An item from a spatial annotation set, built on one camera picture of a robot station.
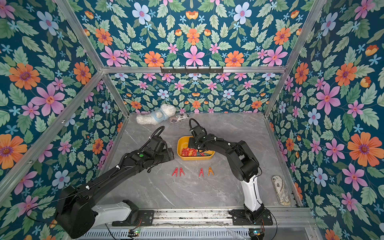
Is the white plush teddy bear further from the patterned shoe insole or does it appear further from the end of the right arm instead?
the patterned shoe insole

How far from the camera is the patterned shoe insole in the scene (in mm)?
781

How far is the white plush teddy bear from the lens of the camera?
3.41 ft

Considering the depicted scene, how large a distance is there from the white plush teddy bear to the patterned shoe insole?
83 centimetres
